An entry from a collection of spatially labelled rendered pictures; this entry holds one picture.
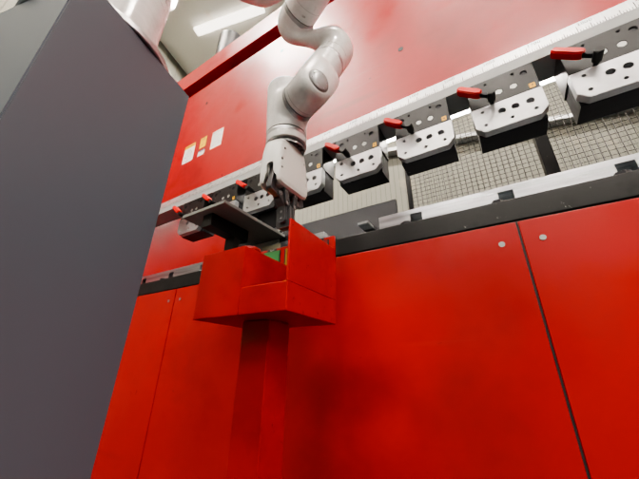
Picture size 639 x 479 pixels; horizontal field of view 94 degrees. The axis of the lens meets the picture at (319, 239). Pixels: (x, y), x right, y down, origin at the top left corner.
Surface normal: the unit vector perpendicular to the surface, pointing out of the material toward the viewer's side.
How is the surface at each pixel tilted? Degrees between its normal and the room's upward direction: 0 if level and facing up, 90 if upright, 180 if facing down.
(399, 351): 90
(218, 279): 90
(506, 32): 90
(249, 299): 90
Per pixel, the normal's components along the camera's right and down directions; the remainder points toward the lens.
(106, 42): 0.95, -0.11
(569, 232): -0.52, -0.35
